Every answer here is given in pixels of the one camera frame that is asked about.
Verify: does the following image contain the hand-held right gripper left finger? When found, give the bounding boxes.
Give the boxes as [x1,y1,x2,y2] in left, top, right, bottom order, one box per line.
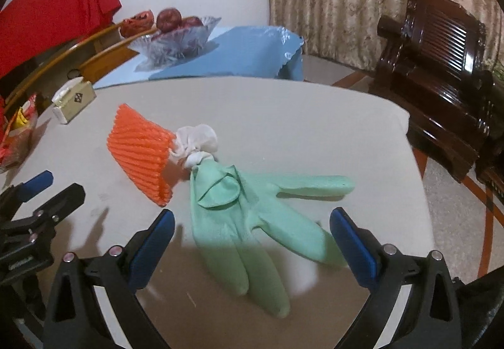
[41,209,176,349]

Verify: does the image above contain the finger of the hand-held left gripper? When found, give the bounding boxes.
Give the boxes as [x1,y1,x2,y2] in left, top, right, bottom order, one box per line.
[0,170,54,216]
[0,183,86,252]

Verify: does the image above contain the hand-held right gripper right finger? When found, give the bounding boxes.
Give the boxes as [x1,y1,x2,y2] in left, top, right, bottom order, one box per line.
[330,207,463,349]

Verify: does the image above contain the green rubber glove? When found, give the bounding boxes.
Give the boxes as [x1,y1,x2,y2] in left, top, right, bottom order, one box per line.
[189,158,356,319]

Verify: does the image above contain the bin with black bag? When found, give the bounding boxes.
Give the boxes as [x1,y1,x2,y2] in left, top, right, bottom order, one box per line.
[453,266,504,349]

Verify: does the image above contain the red yellow snack packet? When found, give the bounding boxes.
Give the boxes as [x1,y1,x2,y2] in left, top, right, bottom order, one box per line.
[0,93,40,172]

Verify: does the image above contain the gold tissue box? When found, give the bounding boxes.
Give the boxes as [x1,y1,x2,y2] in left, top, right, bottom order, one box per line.
[51,79,97,124]

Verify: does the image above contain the orange foam net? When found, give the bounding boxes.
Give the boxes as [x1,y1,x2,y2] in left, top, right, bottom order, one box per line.
[106,104,176,208]

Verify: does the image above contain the white crumpled plastic bag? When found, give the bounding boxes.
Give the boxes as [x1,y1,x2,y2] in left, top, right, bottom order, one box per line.
[169,124,219,169]

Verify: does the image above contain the red cloth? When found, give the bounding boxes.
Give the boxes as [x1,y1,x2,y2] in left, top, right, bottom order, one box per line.
[0,0,122,78]

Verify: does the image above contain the dark wooden side table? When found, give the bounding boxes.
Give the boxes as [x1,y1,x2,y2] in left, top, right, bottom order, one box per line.
[474,71,504,212]

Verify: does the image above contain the red apples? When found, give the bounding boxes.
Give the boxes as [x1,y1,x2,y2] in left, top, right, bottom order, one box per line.
[120,9,154,38]

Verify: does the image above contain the glass fruit bowl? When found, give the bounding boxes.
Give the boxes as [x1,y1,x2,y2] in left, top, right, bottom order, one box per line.
[128,15,222,65]

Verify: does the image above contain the dark wooden armchair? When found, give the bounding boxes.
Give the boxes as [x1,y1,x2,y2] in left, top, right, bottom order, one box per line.
[368,0,497,182]

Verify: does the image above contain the large dark red fruit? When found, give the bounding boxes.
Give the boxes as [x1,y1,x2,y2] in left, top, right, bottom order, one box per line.
[157,8,182,34]

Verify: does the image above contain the light blue tablecloth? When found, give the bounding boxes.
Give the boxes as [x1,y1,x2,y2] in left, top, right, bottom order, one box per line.
[94,25,306,90]

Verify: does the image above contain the small dark red fruit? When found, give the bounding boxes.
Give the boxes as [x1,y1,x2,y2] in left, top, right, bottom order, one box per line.
[179,16,203,31]

